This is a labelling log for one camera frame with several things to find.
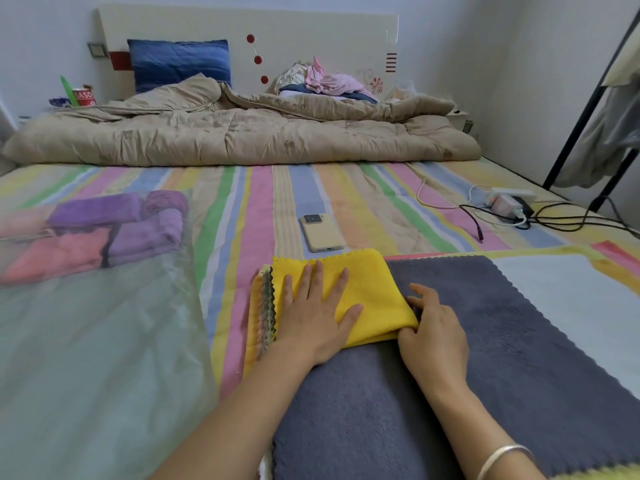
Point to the person's left hand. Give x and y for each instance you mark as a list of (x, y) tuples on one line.
[(305, 329)]

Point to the person's right hand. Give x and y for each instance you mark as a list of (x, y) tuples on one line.
[(437, 344)]

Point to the person's left thumb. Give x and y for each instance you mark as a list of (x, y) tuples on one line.
[(351, 319)]

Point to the person's left middle finger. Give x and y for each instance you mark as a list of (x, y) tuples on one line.
[(316, 282)]

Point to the person's right thumb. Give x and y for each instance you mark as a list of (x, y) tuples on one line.
[(406, 335)]

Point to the yellow cloth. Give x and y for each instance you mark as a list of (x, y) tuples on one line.
[(370, 289)]

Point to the person's left forearm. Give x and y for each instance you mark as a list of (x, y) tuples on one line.
[(240, 424)]

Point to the person's right forearm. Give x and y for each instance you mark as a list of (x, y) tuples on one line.
[(475, 434)]

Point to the beige smartphone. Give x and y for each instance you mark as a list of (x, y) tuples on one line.
[(321, 232)]

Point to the stack of zigzag-edged cloths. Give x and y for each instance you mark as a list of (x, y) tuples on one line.
[(260, 314)]

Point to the striped colourful bed sheet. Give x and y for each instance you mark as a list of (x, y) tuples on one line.
[(280, 209)]

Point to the large gray fleece cloth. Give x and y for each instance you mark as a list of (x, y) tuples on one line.
[(500, 369)]

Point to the beige quilt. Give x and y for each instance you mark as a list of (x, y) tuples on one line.
[(240, 134)]

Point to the small purple towel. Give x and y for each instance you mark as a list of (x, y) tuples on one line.
[(167, 200)]

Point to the white power strip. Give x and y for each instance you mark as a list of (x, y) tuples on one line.
[(510, 200)]

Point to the purple folded towel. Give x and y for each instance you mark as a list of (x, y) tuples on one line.
[(147, 237)]

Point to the white fleece cloth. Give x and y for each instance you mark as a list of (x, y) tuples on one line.
[(580, 304)]

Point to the pile of crumpled clothes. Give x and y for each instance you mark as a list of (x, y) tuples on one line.
[(325, 84)]

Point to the small white box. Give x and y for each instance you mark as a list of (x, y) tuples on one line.
[(457, 117)]

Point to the purple rolled towel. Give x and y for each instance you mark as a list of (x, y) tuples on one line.
[(95, 212)]

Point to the clear plastic bag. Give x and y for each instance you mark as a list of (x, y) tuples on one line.
[(100, 369)]

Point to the cream headboard with red dots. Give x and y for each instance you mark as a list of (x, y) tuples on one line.
[(320, 44)]

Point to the blue pillow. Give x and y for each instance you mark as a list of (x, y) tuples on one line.
[(180, 62)]

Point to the black metal rack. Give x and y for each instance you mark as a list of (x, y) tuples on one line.
[(575, 134)]

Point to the pink folded towel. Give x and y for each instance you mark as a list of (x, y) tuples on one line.
[(55, 257)]

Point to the gray hanging garment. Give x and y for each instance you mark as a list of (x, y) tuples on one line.
[(605, 139)]

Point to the red tin can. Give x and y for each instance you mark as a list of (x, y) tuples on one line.
[(84, 97)]

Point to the green plastic stick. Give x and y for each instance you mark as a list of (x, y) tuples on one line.
[(68, 90)]

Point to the blue bowl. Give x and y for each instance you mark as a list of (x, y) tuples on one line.
[(60, 102)]

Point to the wall switch plate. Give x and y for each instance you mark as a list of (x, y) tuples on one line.
[(97, 49)]

